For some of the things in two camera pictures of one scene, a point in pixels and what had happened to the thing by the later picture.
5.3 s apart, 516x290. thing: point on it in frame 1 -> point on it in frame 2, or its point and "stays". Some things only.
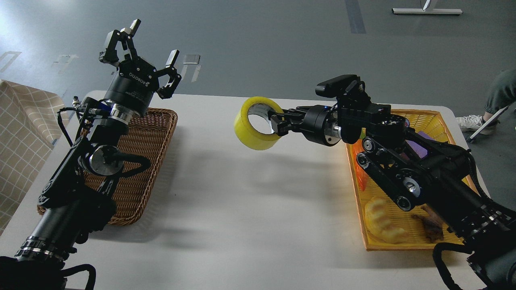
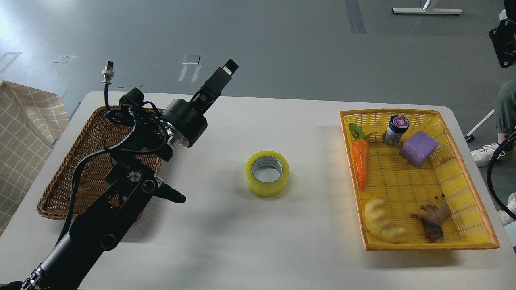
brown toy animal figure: [433, 224] stays
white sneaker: [469, 122] -> [483, 156]
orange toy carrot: [357, 148] stays
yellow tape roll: [259, 105] -> [267, 173]
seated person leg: [501, 94] -> [506, 110]
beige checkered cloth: [30, 120] stays
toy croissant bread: [380, 224] stays
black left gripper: [134, 86] -> [184, 123]
